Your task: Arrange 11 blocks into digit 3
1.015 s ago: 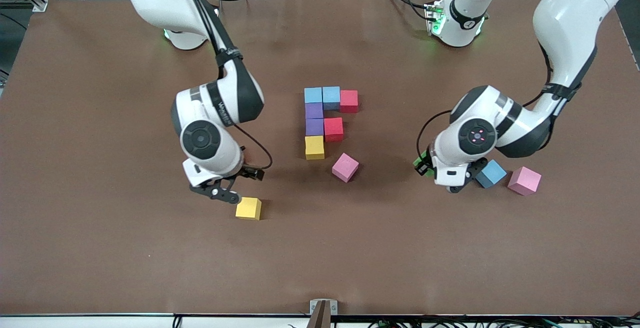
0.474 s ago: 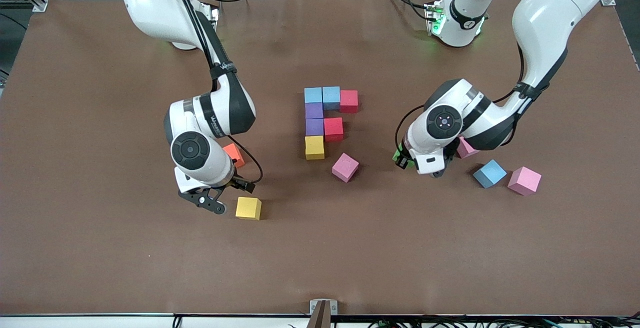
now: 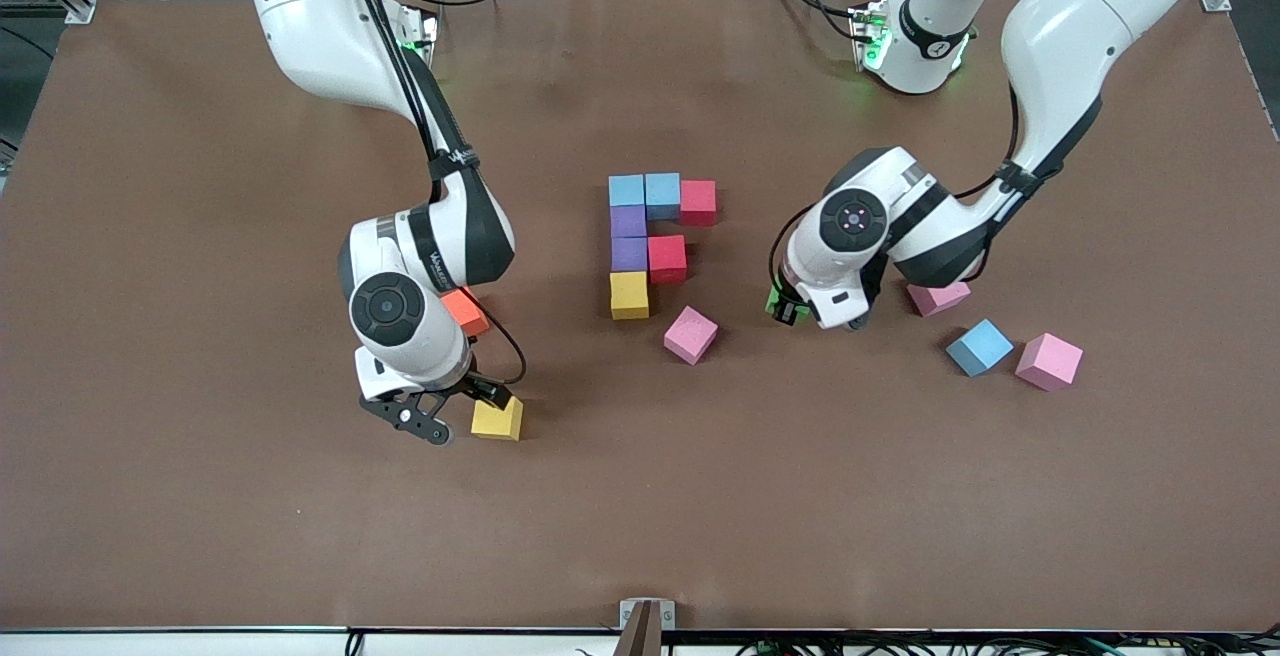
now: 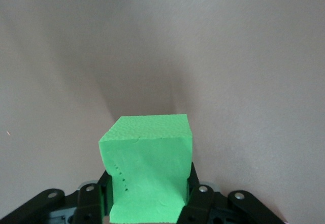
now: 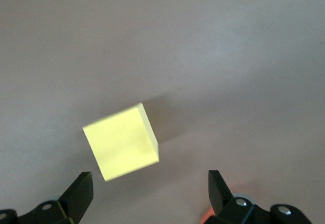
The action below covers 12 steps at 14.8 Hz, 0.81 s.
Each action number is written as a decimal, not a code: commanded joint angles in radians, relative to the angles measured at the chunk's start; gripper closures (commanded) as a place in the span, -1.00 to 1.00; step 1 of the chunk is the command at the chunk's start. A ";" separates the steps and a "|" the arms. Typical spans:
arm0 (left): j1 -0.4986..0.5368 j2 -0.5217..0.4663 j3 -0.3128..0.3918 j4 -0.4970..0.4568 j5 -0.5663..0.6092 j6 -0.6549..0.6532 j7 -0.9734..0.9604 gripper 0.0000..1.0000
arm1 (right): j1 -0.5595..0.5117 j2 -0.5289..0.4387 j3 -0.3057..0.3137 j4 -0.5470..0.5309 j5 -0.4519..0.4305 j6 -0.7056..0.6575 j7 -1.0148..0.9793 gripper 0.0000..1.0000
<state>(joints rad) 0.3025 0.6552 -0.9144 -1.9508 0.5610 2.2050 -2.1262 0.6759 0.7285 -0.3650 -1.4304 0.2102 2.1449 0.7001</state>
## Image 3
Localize large table cover sheet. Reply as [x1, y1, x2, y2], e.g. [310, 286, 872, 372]
[0, 0, 1280, 632]

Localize orange foam cube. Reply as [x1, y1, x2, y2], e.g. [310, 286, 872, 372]
[440, 288, 491, 339]

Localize yellow foam cube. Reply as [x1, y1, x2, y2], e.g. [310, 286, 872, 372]
[470, 396, 524, 442]
[610, 271, 651, 321]

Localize pink foam cube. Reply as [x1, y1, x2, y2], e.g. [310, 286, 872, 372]
[1015, 332, 1084, 393]
[906, 281, 972, 319]
[663, 305, 720, 367]

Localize grey metal table bracket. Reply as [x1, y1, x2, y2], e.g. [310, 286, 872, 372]
[612, 598, 677, 656]

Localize green foam cube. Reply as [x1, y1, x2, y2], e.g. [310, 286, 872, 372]
[765, 281, 813, 328]

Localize red foam cube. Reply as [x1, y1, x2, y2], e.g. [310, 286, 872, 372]
[680, 179, 719, 229]
[648, 235, 689, 286]

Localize white table edge rail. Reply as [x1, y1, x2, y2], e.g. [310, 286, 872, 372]
[0, 628, 1280, 656]

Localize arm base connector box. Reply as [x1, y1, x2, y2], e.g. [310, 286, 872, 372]
[848, 1, 894, 72]
[398, 4, 442, 67]

